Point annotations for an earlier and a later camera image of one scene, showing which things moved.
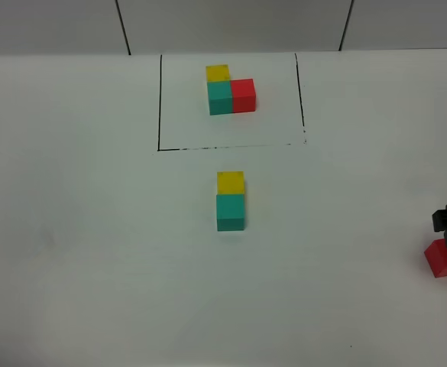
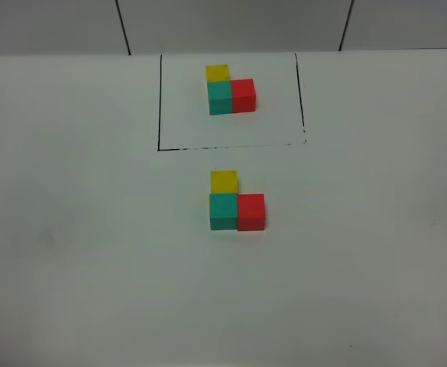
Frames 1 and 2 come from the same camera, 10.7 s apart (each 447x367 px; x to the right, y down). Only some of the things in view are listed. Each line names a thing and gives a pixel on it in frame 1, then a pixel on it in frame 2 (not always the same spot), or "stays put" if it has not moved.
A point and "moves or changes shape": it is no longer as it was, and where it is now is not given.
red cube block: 442,260 to 251,212
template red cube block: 244,95 stays put
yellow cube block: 231,183 moves or changes shape
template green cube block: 220,98 stays put
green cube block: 230,212 moves or changes shape
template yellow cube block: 218,73 stays put
